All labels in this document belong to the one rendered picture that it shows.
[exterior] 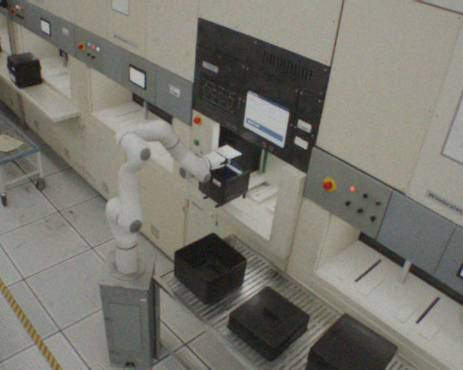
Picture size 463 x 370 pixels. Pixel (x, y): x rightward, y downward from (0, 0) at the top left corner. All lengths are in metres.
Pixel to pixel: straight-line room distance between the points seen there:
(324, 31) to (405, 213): 0.84
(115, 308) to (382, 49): 1.89
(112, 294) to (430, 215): 1.65
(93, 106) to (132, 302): 1.97
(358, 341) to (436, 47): 1.23
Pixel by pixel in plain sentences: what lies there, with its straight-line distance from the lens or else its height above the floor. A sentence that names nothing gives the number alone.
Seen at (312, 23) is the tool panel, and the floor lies 2.11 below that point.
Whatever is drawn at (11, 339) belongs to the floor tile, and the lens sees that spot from 3.39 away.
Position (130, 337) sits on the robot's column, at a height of 0.32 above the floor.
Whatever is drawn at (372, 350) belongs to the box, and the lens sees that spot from 2.09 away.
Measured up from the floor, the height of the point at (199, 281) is 0.89.
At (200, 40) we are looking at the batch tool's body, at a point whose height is 1.83.
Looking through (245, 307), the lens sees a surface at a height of 0.86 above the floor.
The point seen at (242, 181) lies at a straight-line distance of 2.68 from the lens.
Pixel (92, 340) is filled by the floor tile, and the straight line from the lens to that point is 3.27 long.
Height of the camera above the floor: 2.58
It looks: 34 degrees down
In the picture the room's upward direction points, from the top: 7 degrees clockwise
